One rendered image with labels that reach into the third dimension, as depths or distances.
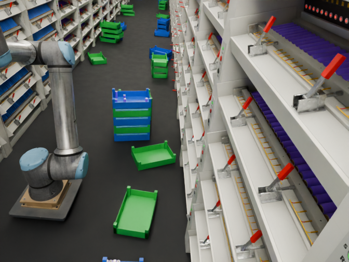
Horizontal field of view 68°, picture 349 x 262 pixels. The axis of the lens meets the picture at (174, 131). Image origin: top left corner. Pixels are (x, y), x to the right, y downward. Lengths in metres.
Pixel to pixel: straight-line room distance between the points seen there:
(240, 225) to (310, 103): 0.42
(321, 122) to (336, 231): 0.15
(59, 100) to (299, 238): 1.24
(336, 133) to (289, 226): 0.20
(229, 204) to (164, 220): 0.92
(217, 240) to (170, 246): 0.66
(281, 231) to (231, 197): 0.32
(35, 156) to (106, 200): 0.52
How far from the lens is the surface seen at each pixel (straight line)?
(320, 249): 0.38
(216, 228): 0.98
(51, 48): 1.45
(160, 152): 2.12
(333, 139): 0.39
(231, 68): 0.87
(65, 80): 1.44
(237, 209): 0.78
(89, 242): 1.61
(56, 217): 1.67
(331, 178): 0.36
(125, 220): 1.66
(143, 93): 2.23
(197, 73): 1.61
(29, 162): 1.55
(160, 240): 1.59
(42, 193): 1.67
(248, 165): 0.62
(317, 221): 0.51
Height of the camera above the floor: 1.34
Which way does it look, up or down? 34 degrees down
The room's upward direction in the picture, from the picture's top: 6 degrees clockwise
